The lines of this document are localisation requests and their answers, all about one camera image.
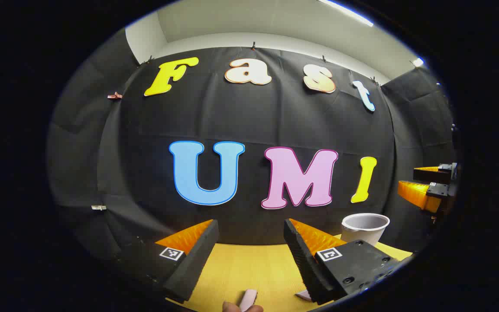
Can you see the red clip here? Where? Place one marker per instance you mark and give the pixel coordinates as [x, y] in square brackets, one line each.
[114, 95]

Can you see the white ribbed garbage bin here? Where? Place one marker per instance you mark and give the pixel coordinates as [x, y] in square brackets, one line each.
[364, 234]

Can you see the small ceiling light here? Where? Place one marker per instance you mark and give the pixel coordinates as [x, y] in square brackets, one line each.
[417, 62]

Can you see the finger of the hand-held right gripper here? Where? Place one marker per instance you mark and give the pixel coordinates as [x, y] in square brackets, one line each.
[418, 194]
[431, 175]

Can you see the long ceiling light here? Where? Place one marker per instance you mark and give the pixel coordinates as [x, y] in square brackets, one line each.
[347, 12]

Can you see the yellow wooden desktop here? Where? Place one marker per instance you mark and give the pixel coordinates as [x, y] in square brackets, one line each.
[249, 268]

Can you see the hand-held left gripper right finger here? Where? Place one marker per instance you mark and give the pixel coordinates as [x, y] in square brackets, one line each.
[306, 268]

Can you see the white clip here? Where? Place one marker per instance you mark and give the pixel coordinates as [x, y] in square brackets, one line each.
[98, 208]

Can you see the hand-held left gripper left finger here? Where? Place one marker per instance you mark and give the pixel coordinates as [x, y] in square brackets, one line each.
[197, 260]

